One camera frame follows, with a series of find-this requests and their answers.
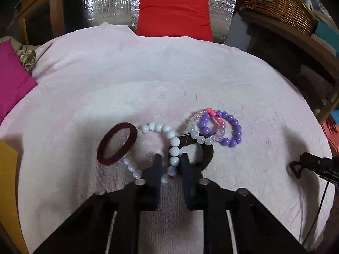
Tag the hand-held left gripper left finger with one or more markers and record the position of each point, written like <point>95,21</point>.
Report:
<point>156,170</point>

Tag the silver insulation sheet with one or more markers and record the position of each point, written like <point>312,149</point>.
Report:
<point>111,5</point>

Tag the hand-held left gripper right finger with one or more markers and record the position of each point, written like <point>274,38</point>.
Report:
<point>188,176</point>

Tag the magenta cushion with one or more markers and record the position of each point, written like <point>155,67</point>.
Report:
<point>13,82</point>

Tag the wicker basket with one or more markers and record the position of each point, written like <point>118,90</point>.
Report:
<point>280,5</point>

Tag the wooden cabinet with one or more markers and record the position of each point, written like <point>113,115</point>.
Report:
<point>57,2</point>

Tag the wooden shelf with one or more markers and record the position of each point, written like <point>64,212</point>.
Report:
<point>291,39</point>

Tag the red cushion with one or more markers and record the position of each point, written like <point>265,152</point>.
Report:
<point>173,13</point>

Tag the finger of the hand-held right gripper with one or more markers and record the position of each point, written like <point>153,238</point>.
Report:
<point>315,162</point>

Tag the teal box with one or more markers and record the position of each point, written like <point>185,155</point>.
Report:
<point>327,35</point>

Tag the patterned cloth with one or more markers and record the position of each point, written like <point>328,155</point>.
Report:
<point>26,57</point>

